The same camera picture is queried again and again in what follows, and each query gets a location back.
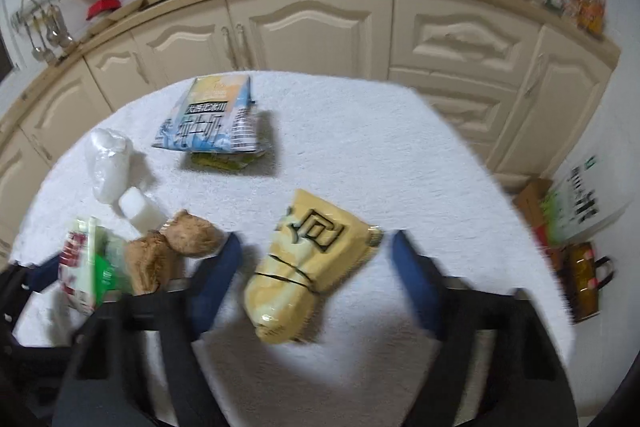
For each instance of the metal utensil rack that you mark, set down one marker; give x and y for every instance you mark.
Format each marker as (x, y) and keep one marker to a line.
(35, 4)

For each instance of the brown cardboard box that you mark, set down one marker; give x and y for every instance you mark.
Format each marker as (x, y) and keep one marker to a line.
(532, 202)

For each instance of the white green rice bag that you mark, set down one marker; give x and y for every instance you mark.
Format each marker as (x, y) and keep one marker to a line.
(585, 197)

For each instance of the clear plastic bag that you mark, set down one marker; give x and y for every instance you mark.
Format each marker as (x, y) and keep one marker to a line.
(110, 167)

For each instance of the red pot lid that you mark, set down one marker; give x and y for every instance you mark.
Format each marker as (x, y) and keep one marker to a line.
(102, 7)

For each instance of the red green white packet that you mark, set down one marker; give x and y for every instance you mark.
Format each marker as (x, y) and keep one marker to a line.
(77, 267)

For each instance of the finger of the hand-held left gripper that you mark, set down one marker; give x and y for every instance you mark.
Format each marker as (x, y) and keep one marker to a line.
(47, 272)

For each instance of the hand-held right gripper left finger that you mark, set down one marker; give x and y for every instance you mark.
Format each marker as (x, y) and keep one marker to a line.
(215, 282)

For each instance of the brown bread piece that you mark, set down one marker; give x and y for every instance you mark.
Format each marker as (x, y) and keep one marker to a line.
(150, 262)
(192, 234)

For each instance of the cream cabinet drawer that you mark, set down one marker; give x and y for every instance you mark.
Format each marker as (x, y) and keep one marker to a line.
(462, 107)
(465, 37)

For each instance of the table with white towel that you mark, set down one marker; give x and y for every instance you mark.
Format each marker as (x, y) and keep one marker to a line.
(400, 167)

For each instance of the white foam block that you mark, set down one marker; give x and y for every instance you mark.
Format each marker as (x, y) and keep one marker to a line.
(140, 207)

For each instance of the yellow snack packet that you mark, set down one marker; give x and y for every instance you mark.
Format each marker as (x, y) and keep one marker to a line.
(295, 267)

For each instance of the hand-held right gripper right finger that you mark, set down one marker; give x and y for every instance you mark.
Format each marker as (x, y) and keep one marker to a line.
(415, 282)

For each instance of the orange label bottle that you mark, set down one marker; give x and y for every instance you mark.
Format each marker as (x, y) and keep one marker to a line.
(592, 7)

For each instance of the steel hanging spoon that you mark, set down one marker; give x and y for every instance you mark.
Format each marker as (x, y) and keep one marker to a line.
(65, 34)
(52, 34)
(39, 49)

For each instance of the cream base cabinet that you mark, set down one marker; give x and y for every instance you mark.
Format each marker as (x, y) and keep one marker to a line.
(310, 27)

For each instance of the blue white snack packet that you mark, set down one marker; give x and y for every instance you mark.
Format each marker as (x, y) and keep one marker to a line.
(210, 117)

